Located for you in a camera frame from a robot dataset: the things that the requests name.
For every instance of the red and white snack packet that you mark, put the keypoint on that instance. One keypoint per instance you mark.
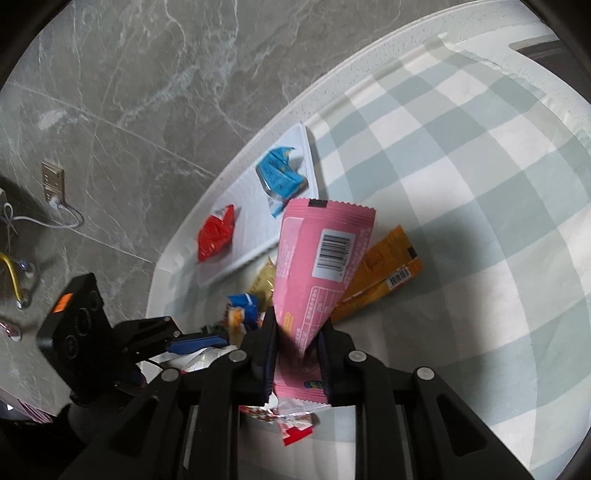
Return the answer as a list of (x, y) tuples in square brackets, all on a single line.
[(295, 431)]

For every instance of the light blue snack packet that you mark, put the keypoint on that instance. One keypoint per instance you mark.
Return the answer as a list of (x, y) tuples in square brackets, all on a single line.
[(277, 175)]

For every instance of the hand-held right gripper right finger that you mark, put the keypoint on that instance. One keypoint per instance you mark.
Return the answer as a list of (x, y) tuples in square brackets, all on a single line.
[(327, 369)]

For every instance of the blue and white snack packet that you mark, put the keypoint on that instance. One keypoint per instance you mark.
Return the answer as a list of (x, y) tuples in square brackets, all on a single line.
[(242, 302)]

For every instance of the orange snack packet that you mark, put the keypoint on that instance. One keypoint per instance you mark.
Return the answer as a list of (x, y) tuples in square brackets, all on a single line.
[(383, 267)]

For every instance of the beige wall socket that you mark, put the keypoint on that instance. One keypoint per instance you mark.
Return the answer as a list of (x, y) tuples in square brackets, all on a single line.
[(52, 177)]

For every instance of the pink snack packet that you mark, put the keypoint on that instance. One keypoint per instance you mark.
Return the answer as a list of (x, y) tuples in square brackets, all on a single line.
[(318, 258)]

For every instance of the white plastic tray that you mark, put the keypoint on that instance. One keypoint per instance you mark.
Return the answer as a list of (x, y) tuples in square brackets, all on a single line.
[(249, 230)]

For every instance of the gold snack packet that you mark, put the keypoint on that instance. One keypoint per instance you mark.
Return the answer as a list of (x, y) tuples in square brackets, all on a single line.
[(264, 281)]

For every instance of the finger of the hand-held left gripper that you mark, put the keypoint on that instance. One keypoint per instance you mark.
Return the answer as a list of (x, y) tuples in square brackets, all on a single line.
[(194, 343), (136, 378)]

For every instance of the green checked tablecloth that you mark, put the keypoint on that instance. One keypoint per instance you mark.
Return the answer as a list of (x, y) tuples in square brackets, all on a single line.
[(461, 207)]

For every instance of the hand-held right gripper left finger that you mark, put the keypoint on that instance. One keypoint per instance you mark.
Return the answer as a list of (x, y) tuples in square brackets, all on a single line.
[(264, 364)]

